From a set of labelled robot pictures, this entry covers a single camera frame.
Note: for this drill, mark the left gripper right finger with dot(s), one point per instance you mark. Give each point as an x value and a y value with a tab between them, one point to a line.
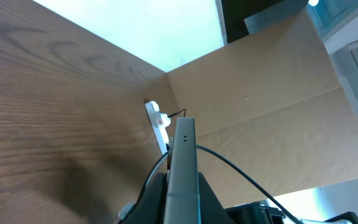
212	212

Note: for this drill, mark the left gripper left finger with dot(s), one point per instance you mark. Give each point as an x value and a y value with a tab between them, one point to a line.
149	210

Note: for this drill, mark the white power strip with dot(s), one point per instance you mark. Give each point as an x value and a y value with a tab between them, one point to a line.
159	122

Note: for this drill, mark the brown cardboard panel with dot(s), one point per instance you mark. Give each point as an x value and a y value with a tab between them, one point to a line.
272	104

